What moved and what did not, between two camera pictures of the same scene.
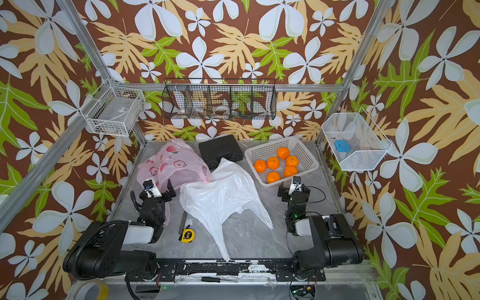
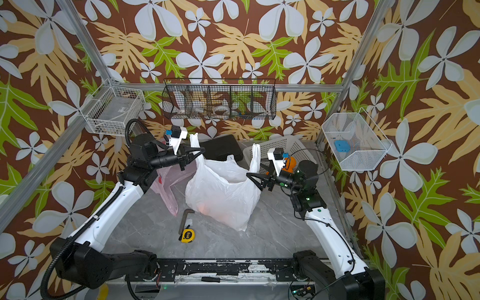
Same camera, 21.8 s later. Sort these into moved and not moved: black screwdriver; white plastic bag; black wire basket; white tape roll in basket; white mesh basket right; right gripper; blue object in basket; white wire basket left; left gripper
Moved: white plastic bag; right gripper; left gripper
Not moved: white tape roll in basket; blue object in basket; black screwdriver; white mesh basket right; white wire basket left; black wire basket
